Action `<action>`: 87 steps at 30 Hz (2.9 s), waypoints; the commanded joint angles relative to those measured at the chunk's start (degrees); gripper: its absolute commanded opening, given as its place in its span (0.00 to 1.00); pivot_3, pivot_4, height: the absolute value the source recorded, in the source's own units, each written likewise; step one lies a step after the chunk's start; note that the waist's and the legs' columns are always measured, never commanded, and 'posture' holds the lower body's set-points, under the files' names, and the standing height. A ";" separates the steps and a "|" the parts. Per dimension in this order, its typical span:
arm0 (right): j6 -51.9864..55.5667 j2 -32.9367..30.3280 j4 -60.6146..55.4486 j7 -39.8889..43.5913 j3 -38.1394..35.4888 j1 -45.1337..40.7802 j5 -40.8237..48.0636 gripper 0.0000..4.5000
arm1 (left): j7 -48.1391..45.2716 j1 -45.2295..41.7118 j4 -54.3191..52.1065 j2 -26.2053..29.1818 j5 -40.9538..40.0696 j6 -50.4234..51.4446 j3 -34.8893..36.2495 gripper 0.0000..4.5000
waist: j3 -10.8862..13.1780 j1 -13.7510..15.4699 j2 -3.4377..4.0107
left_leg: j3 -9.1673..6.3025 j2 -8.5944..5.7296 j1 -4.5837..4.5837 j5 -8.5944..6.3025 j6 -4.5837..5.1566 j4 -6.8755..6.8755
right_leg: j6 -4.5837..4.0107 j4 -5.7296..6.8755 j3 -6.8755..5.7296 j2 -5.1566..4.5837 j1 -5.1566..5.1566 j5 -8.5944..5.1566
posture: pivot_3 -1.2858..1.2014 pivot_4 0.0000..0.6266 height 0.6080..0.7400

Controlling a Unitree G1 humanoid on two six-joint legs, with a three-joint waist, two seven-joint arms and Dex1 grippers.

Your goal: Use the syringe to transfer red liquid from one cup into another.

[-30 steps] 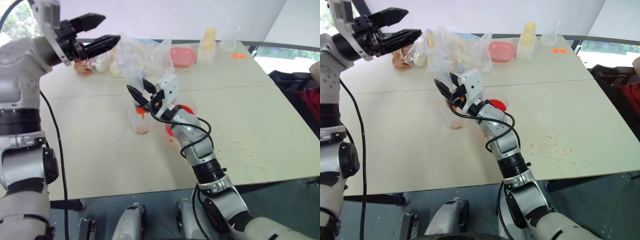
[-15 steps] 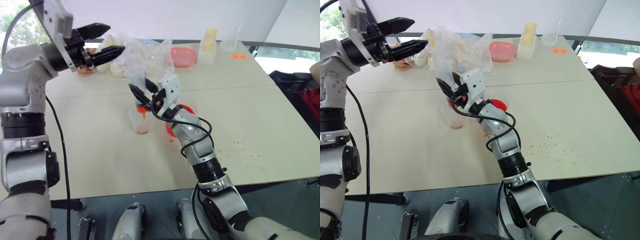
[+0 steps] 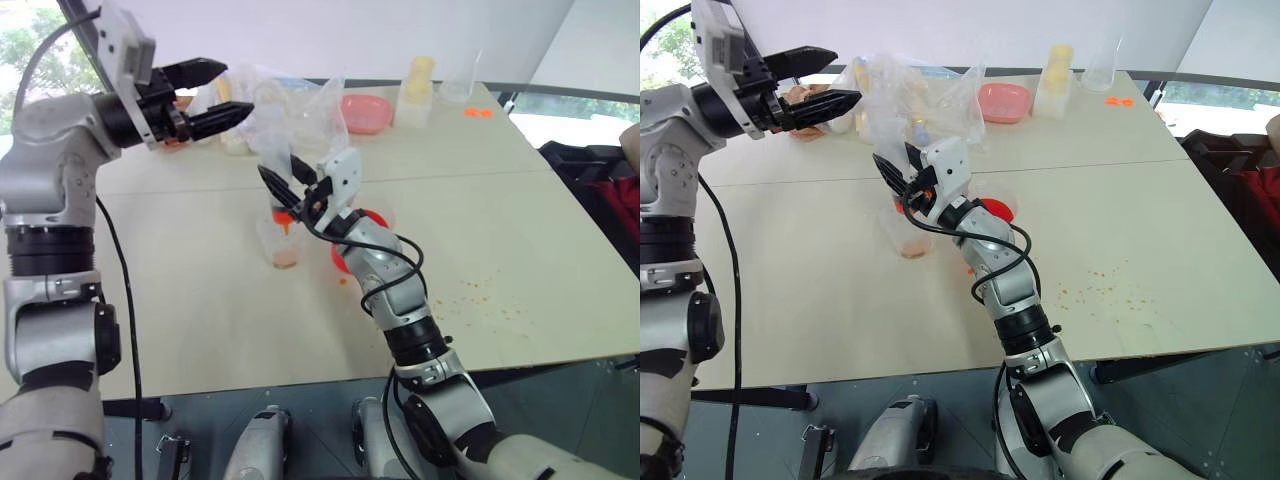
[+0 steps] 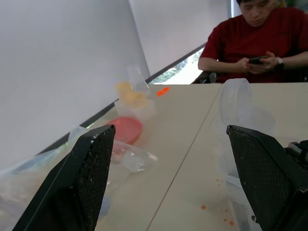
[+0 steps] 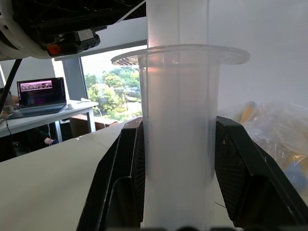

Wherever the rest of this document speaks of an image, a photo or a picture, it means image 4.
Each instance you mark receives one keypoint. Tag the wristwatch with white face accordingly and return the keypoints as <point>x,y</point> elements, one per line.
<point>279,63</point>

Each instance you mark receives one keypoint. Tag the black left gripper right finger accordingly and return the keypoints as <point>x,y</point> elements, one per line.
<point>269,178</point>

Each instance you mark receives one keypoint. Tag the tall clear plastic cup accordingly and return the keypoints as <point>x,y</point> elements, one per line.
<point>237,106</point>

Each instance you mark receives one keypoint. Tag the wide white roller blind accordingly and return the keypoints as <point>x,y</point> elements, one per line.
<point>60,60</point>

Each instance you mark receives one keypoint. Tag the black smartphone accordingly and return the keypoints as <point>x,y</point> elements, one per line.
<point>257,60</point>

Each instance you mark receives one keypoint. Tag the black machine part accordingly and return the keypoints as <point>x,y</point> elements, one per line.
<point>298,151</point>

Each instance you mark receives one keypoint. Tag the black office chair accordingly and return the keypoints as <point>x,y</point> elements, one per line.
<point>207,77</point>

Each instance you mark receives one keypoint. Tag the clear container with yellow contents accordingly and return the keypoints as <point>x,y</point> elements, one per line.
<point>134,103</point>

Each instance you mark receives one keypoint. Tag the ribbed clear plastic cup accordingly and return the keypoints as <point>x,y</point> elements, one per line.
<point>237,204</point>

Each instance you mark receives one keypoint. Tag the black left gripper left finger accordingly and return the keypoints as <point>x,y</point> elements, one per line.
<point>72,183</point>

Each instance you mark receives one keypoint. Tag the large clear plastic bag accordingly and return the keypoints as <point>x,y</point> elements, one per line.
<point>21,183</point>

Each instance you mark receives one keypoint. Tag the man's left hand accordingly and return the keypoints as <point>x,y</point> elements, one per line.
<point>267,65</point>

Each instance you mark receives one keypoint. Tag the man in red shirt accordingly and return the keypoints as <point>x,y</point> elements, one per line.
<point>260,36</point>

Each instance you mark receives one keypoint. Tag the man's right hand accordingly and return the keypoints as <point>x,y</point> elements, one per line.
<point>243,66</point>

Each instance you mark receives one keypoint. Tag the small orange plastic piece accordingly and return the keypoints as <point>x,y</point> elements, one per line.
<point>162,91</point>

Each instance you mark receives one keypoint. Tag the red round plastic lid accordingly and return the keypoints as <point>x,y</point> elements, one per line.
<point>130,130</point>

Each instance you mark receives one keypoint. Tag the narrow white roller blind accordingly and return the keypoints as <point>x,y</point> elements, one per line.
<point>178,29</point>

